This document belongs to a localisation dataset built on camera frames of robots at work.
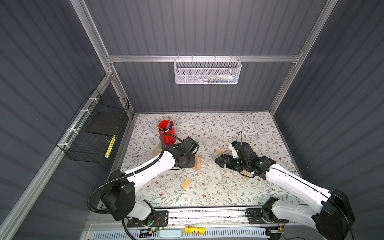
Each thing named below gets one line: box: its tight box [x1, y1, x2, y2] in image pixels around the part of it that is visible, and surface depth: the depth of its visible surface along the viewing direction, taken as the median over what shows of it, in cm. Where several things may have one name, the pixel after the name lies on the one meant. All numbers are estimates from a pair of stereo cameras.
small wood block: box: [216, 148, 226, 154], surface depth 100 cm
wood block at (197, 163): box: [193, 156, 202, 170], surface depth 93 cm
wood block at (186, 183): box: [181, 178, 192, 189], surface depth 86 cm
